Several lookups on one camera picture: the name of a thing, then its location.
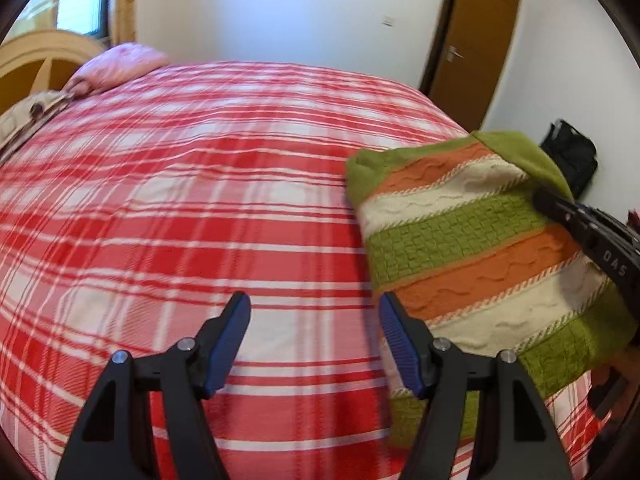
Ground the green orange cream striped sweater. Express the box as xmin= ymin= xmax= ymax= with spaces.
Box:
xmin=345 ymin=132 xmax=637 ymax=452

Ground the black folded stroller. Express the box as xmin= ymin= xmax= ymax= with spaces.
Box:
xmin=540 ymin=119 xmax=599 ymax=200

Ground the red white plaid bedspread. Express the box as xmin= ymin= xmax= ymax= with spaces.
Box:
xmin=0 ymin=60 xmax=616 ymax=480

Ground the brown wooden door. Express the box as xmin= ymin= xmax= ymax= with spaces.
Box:
xmin=420 ymin=0 xmax=520 ymax=131

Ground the cream patterned pillow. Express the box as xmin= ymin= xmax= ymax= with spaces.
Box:
xmin=0 ymin=90 xmax=74 ymax=165

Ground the pink pillow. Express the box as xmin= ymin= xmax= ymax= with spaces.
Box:
xmin=63 ymin=42 xmax=169 ymax=96

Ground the beige wooden headboard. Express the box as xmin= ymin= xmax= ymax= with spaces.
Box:
xmin=0 ymin=29 xmax=105 ymax=113

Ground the yellow curtain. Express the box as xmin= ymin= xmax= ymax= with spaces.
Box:
xmin=107 ymin=0 xmax=137 ymax=47

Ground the silver door handle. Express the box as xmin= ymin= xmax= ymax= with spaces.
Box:
xmin=446 ymin=46 xmax=464 ymax=63

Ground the window with dark frame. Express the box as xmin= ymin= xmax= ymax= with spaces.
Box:
xmin=6 ymin=0 xmax=108 ymax=40

